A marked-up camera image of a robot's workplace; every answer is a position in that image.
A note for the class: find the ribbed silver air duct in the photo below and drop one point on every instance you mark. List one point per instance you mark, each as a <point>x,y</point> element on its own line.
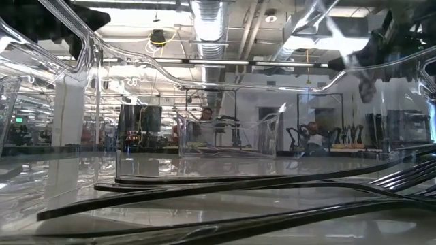
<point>208,30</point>
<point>303,30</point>

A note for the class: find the black aluminium table frame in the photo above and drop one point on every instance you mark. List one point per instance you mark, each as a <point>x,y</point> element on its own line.
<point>27,149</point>

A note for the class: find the long ceiling light rail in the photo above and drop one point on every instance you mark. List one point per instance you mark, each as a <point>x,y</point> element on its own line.
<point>218,62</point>

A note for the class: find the black metal fork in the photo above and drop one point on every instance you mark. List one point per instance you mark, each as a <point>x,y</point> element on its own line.
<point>340,210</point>
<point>204,179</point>
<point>102,205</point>
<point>136,187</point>

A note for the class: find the clear plastic tray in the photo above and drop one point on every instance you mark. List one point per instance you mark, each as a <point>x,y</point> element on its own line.
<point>238,143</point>
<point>218,211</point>

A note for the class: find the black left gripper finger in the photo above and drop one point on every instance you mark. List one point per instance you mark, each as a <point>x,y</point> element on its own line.
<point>93,18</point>
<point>76,46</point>

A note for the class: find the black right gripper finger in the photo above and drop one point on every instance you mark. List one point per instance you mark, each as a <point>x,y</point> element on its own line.
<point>368,86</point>
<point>357,61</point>

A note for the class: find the black ceiling-hung device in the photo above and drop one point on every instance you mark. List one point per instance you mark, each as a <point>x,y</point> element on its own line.
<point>157,35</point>

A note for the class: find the wooden background workbench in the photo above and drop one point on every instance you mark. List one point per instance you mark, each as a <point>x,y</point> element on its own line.
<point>354,146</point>

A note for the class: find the black standing panel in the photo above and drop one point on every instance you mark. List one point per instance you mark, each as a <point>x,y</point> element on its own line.
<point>151,119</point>

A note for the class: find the white building pillar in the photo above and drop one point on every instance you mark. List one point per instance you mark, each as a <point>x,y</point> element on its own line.
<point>68,115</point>

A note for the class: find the dark equipment rack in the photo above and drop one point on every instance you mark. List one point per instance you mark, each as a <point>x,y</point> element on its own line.
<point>412,126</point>

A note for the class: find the green exit sign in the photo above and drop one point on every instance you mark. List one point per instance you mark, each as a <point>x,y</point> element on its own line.
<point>18,119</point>

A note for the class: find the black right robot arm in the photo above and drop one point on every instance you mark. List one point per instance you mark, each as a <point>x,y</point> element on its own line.
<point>424,20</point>

